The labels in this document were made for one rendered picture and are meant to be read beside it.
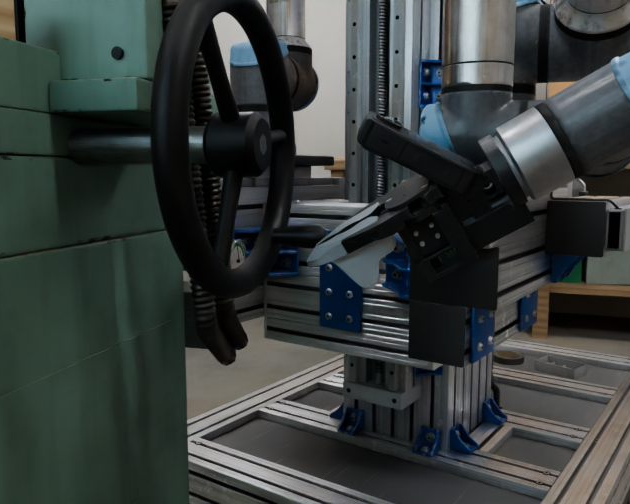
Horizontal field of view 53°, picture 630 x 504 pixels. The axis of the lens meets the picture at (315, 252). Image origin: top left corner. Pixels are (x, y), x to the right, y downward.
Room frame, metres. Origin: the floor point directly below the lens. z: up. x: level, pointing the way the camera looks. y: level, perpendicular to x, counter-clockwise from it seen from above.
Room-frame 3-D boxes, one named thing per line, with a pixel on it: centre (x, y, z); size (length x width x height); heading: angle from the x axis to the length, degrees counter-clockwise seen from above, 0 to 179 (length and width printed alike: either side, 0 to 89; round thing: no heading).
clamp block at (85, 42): (0.69, 0.20, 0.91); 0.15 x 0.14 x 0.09; 164
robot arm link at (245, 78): (1.32, 0.11, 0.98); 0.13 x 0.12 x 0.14; 159
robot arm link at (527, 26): (1.02, -0.30, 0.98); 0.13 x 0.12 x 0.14; 70
